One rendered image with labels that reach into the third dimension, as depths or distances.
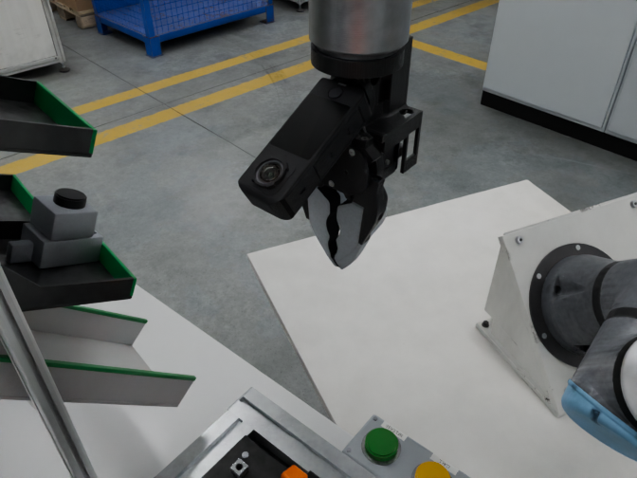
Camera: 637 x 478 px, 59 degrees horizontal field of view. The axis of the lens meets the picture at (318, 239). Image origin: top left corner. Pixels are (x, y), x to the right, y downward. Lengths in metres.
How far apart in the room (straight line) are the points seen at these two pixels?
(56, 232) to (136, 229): 2.15
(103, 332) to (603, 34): 3.04
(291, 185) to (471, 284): 0.74
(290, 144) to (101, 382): 0.35
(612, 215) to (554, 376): 0.28
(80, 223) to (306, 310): 0.52
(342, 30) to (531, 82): 3.28
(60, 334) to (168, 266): 1.76
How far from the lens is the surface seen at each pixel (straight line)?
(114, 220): 2.84
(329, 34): 0.42
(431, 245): 1.17
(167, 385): 0.71
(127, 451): 0.88
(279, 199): 0.39
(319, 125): 0.42
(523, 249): 0.90
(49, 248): 0.60
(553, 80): 3.60
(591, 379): 0.73
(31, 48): 4.57
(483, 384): 0.94
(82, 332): 0.77
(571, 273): 0.89
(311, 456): 0.72
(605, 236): 1.00
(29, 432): 0.95
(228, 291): 2.33
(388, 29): 0.42
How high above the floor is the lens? 1.58
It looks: 38 degrees down
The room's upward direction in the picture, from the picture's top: straight up
